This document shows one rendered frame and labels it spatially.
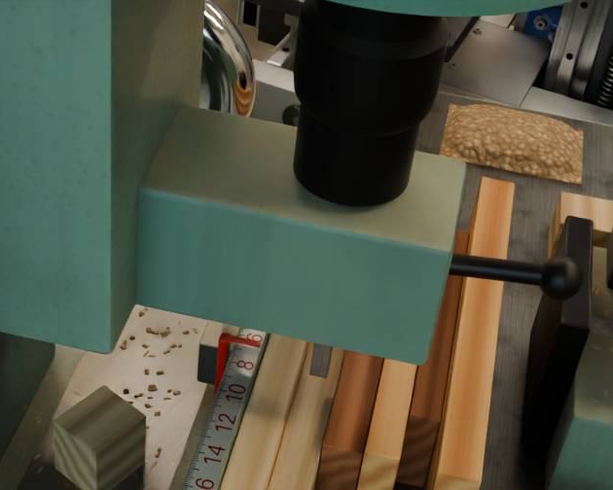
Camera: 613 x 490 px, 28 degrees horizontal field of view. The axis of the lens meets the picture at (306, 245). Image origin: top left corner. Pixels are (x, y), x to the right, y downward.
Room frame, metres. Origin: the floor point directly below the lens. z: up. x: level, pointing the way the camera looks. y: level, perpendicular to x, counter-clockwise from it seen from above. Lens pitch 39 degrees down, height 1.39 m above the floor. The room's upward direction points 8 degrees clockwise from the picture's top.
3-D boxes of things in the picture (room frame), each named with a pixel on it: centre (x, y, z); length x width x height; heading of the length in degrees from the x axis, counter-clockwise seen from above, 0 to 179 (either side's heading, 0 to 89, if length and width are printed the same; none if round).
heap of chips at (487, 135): (0.74, -0.14, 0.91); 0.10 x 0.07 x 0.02; 84
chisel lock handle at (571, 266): (0.42, -0.09, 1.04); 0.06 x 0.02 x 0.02; 84
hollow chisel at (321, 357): (0.43, -0.01, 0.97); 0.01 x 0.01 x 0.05; 84
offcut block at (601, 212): (0.62, -0.17, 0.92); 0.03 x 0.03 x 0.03; 85
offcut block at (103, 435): (0.48, 0.11, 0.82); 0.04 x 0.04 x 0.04; 56
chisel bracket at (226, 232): (0.44, 0.00, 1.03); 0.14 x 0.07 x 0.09; 84
